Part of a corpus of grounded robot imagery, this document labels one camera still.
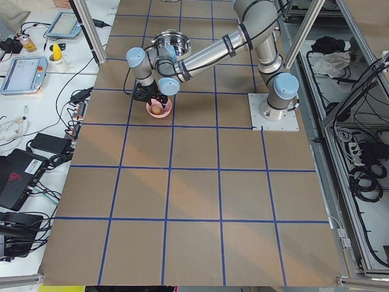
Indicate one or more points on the yellow banana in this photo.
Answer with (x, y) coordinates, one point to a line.
(57, 53)

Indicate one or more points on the black cloth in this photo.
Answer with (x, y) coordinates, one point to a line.
(328, 45)

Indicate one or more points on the power strip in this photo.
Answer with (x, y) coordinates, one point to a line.
(76, 120)

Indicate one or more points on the aluminium side rack frame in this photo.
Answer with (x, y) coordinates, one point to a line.
(350, 115)

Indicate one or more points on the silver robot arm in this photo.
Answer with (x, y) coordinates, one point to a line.
(159, 72)

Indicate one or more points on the pale green cooking pot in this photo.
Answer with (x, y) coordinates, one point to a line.
(177, 47)

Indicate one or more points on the brown egg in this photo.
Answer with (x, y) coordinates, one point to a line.
(156, 110)

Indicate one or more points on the orange drink can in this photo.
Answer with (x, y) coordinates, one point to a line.
(27, 43)

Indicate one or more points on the aluminium frame post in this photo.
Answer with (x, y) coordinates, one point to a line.
(306, 25)
(84, 18)

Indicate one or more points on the white crumpled cloth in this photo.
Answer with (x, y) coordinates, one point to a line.
(333, 64)

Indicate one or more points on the teach pendant tablet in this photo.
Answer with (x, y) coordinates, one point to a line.
(25, 75)
(64, 26)

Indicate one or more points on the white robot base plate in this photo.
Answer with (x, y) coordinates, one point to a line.
(285, 121)

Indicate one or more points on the aluminium frame post left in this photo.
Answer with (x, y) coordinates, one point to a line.
(84, 18)

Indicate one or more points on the teach pendant tablet far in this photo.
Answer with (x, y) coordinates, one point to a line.
(64, 26)

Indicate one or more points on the black electronics box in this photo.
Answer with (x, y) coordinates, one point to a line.
(18, 233)

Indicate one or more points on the white mug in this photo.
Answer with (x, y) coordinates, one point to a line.
(61, 65)

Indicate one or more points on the black power adapter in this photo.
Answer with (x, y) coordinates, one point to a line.
(51, 144)

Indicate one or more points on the teach pendant tablet near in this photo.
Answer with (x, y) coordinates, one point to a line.
(25, 75)

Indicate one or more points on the pink plastic bowl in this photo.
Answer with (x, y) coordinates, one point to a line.
(165, 111)

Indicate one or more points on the aluminium frame post right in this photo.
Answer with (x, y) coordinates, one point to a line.
(306, 25)

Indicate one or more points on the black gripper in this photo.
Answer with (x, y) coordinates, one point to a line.
(151, 90)

